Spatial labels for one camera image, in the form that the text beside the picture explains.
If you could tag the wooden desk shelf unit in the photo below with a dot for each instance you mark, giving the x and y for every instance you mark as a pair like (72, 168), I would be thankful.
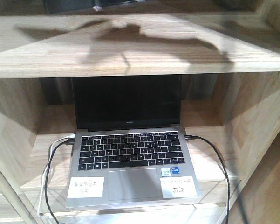
(189, 37)

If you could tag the silver laptop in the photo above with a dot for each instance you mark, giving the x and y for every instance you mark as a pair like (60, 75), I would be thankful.
(129, 132)

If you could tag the right white paper label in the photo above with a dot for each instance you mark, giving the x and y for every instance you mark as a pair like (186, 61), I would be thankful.
(178, 187)

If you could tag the white paper label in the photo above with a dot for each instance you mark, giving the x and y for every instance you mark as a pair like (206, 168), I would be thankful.
(85, 187)
(178, 187)

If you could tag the left white paper label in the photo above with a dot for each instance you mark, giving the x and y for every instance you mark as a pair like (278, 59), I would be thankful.
(85, 187)

